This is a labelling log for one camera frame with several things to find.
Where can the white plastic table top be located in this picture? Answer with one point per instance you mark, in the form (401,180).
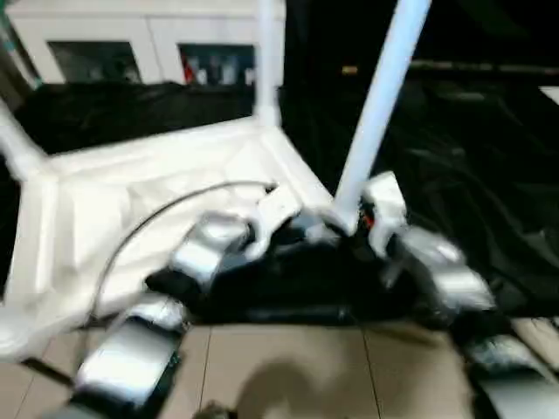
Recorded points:
(153,174)

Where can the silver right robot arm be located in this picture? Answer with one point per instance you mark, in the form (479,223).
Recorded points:
(458,279)

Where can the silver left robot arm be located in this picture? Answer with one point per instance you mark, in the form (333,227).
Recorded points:
(131,349)

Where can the black work mat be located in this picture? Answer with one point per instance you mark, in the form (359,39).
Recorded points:
(458,174)

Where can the small yellow label tag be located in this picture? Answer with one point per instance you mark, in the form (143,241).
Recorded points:
(350,70)

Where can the red white bottle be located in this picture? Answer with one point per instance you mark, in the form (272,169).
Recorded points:
(188,70)

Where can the white flat board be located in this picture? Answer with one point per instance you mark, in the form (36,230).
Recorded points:
(550,94)

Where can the white glass door cabinet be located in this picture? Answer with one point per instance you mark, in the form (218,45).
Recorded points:
(131,22)

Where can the grey curtain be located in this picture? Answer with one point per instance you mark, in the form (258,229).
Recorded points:
(13,52)

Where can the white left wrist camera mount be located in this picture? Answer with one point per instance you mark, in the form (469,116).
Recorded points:
(275,205)

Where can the black frame strut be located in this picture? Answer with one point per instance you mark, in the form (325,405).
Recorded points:
(50,371)

